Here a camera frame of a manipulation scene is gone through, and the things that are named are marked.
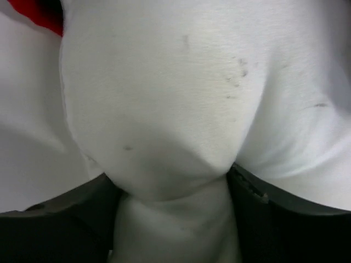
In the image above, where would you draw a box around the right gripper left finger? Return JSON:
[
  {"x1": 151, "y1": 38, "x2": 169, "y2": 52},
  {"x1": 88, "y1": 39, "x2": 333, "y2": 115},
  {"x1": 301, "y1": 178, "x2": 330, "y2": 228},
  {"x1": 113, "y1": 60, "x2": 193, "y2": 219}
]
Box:
[{"x1": 1, "y1": 174, "x2": 123, "y2": 263}]

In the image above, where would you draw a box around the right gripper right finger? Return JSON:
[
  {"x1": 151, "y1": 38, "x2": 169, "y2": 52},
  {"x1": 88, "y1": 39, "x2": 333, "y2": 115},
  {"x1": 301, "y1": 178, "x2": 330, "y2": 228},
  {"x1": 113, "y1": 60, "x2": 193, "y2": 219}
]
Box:
[{"x1": 227, "y1": 164, "x2": 350, "y2": 263}]

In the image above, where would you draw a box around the white pillow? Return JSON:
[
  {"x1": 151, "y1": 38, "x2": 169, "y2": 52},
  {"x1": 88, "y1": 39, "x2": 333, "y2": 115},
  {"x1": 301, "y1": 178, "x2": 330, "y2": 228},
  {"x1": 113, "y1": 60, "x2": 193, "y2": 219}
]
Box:
[{"x1": 1, "y1": 1, "x2": 350, "y2": 262}]

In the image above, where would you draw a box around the red patterned pillowcase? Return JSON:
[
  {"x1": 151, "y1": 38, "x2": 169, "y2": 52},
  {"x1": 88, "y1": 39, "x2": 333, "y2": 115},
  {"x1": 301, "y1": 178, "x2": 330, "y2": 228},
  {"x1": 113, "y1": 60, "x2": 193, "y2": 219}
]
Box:
[{"x1": 8, "y1": 0, "x2": 64, "y2": 37}]

